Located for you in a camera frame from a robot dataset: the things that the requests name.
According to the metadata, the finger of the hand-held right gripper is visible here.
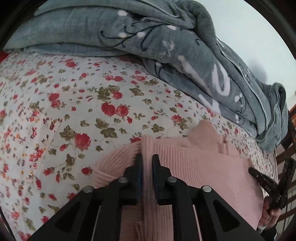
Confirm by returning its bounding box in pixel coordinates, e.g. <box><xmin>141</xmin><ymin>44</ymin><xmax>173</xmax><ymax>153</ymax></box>
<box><xmin>279</xmin><ymin>159</ymin><xmax>296</xmax><ymax>201</ymax></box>
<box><xmin>248</xmin><ymin>167</ymin><xmax>280</xmax><ymax>194</ymax></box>

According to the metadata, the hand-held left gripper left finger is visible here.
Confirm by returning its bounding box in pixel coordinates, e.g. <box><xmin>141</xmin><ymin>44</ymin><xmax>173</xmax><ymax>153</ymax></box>
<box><xmin>28</xmin><ymin>154</ymin><xmax>144</xmax><ymax>241</ymax></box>

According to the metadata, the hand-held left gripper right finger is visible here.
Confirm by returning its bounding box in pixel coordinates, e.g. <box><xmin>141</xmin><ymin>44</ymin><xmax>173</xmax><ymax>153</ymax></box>
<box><xmin>151</xmin><ymin>154</ymin><xmax>266</xmax><ymax>241</ymax></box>

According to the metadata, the pink knit sweater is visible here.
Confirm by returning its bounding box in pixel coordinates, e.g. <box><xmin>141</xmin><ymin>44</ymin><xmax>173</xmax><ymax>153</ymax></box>
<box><xmin>92</xmin><ymin>120</ymin><xmax>265</xmax><ymax>241</ymax></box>

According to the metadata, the person's right hand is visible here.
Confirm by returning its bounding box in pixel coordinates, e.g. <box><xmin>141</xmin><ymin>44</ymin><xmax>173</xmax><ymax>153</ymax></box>
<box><xmin>258</xmin><ymin>199</ymin><xmax>279</xmax><ymax>232</ymax></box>

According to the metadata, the floral bed sheet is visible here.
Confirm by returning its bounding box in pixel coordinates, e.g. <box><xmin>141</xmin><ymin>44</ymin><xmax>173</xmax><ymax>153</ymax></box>
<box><xmin>0</xmin><ymin>51</ymin><xmax>279</xmax><ymax>241</ymax></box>

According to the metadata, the grey printed blanket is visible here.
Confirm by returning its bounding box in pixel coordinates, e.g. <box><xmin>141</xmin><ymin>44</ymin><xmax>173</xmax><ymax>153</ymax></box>
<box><xmin>3</xmin><ymin>0</ymin><xmax>289</xmax><ymax>153</ymax></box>

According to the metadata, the dark wooden bed frame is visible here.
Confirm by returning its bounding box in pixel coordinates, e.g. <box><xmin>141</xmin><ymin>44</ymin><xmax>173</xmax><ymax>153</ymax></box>
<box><xmin>275</xmin><ymin>109</ymin><xmax>296</xmax><ymax>223</ymax></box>

